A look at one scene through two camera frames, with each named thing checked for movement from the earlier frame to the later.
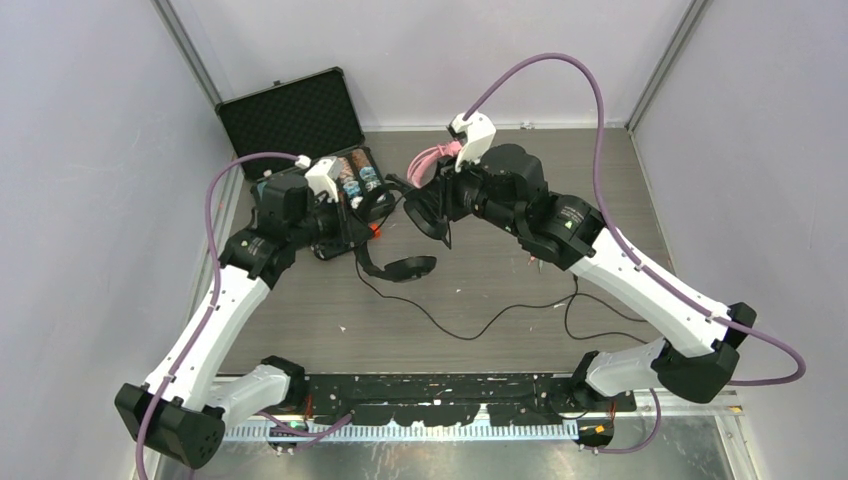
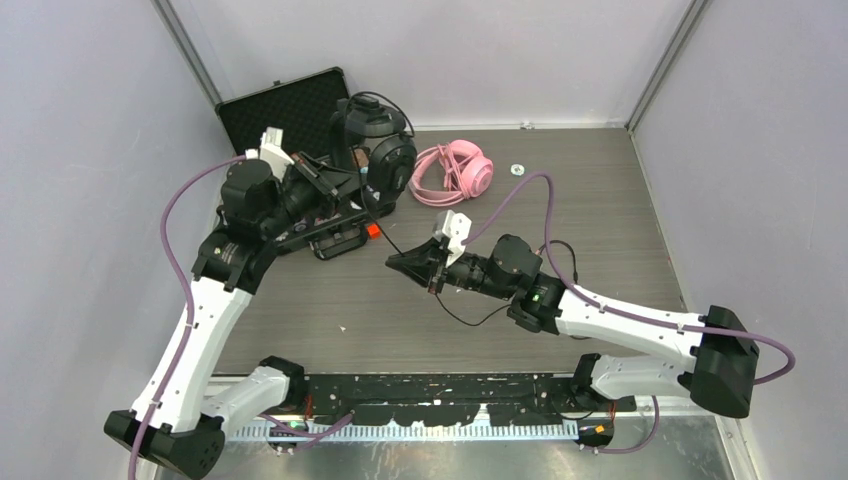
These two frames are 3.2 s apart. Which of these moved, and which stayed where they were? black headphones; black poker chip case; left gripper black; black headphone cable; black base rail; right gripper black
Moved: right gripper black; left gripper black; black headphones; black headphone cable
Stayed: black poker chip case; black base rail
